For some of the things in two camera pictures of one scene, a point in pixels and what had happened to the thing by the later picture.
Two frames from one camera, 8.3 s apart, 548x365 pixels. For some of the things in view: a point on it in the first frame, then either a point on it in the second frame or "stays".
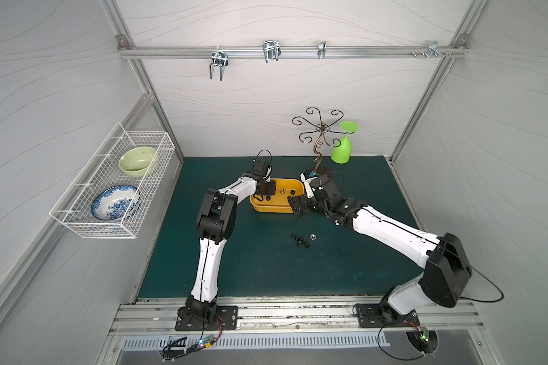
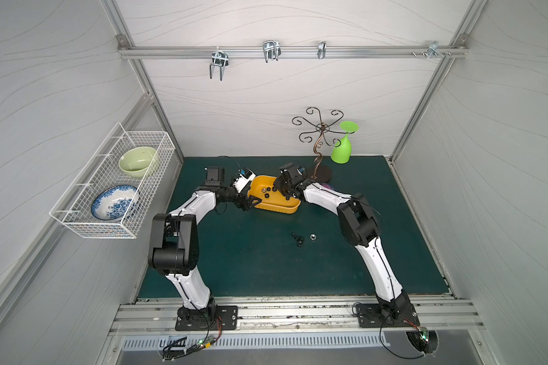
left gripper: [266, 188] to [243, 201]
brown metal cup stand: [323, 129] stays
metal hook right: [433, 49] stays
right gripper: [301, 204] to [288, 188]
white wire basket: [111, 196] stays
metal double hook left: [218, 58] stays
